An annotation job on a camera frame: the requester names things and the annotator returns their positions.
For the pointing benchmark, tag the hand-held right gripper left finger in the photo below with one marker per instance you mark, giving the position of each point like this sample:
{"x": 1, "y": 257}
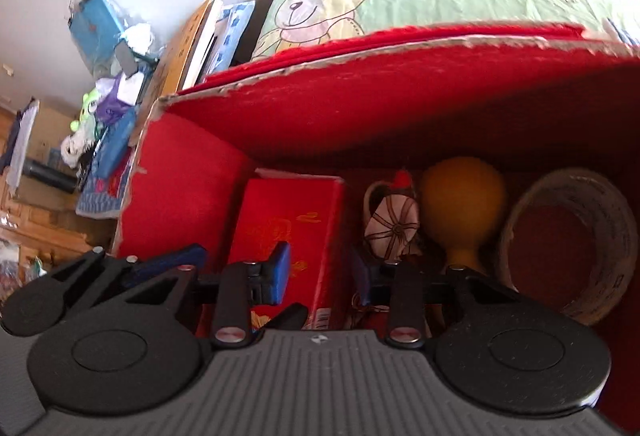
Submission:
{"x": 280, "y": 268}

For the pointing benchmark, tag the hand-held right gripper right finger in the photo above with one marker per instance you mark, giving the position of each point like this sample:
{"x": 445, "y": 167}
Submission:
{"x": 361, "y": 278}

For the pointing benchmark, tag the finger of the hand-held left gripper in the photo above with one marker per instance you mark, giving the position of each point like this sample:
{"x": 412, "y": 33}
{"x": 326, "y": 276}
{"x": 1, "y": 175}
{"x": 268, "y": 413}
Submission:
{"x": 170, "y": 261}
{"x": 291, "y": 317}

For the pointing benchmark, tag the red packet with gold print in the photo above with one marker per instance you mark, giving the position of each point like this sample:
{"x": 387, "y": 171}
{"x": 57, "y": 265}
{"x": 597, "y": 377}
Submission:
{"x": 300, "y": 216}

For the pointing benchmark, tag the orange rubber bulb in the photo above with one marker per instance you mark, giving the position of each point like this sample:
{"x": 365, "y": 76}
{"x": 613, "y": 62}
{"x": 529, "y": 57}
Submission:
{"x": 462, "y": 201}

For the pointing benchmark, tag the red cardboard box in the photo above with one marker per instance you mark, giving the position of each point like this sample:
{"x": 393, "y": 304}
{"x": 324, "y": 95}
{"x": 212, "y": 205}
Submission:
{"x": 400, "y": 106}

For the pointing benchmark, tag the wooden cabinet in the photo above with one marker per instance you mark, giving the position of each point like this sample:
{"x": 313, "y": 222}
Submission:
{"x": 50, "y": 226}

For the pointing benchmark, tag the blue patterned cloth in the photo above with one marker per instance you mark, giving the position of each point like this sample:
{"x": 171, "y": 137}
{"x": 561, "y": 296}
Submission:
{"x": 107, "y": 176}

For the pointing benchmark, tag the black cylinder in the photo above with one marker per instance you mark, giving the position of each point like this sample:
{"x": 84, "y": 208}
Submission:
{"x": 47, "y": 174}

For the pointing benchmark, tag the purple packet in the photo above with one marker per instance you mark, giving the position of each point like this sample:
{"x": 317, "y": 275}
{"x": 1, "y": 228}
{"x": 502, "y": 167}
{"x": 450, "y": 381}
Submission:
{"x": 112, "y": 109}

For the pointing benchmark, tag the white hanging cloth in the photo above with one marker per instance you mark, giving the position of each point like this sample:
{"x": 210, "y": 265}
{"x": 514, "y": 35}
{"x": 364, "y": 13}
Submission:
{"x": 20, "y": 141}

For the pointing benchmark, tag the small green toy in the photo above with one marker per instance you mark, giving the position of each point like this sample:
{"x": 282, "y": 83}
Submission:
{"x": 89, "y": 102}

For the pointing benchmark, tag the orange book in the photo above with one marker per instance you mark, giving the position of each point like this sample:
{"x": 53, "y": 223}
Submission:
{"x": 180, "y": 56}

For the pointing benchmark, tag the blue patterned packet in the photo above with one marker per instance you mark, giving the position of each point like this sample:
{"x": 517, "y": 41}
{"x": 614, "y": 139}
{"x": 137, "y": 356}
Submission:
{"x": 235, "y": 26}

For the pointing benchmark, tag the blue plastic bag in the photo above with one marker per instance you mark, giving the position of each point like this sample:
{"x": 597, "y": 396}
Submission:
{"x": 95, "y": 26}

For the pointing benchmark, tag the beige tape roll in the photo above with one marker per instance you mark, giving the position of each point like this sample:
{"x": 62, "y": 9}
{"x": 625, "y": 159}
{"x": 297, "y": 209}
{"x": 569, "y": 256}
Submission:
{"x": 620, "y": 236}

